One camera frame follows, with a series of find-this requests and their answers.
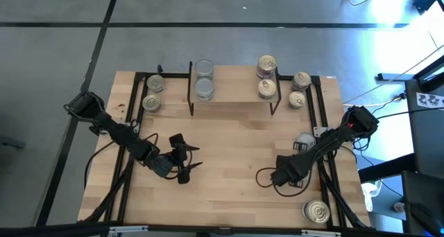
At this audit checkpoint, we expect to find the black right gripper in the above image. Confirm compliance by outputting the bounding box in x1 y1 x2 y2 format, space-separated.
270 141 311 189

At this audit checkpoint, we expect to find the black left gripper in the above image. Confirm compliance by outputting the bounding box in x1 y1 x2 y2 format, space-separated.
169 133 204 185

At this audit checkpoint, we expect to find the Bumble Bee tuna can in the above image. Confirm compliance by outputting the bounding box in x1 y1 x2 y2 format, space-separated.
194 58 215 79
194 77 216 101
294 132 317 151

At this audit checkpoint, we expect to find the large gold ringed can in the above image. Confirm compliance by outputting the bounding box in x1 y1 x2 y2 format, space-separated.
300 199 331 225

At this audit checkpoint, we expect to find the white plastic object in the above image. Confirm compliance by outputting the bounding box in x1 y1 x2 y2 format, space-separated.
360 181 382 213

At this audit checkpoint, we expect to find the black diagonal beam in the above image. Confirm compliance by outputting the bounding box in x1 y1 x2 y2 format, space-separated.
358 152 417 183

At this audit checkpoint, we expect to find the black table edge clamp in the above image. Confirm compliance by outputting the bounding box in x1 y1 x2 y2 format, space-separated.
89 125 107 137

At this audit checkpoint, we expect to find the black floor stand foot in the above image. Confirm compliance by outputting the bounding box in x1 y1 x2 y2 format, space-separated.
377 72 412 82

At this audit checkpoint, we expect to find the black desk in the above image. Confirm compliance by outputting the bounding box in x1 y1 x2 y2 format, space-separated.
402 79 444 237

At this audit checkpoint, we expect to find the paper with black pattern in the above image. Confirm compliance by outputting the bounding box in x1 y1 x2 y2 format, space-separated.
417 92 444 109

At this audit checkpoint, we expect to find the black rig beam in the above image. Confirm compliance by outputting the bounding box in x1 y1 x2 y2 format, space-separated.
0 221 444 237

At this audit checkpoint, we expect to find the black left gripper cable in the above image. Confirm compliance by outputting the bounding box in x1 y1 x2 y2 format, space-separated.
137 132 195 182

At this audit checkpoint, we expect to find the silver bracket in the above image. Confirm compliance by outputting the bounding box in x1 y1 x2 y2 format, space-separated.
108 225 149 235
300 229 343 237

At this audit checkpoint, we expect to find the black cable bundle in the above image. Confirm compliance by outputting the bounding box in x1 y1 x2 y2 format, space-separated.
352 125 373 151

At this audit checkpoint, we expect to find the wooden shelf black metal frame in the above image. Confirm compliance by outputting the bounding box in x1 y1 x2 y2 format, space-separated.
187 60 282 116

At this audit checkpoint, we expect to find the black metal table frame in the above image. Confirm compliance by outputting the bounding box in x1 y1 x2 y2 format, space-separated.
78 70 374 231

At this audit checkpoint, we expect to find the black hanging cable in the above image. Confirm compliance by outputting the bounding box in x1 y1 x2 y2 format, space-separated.
84 139 117 191

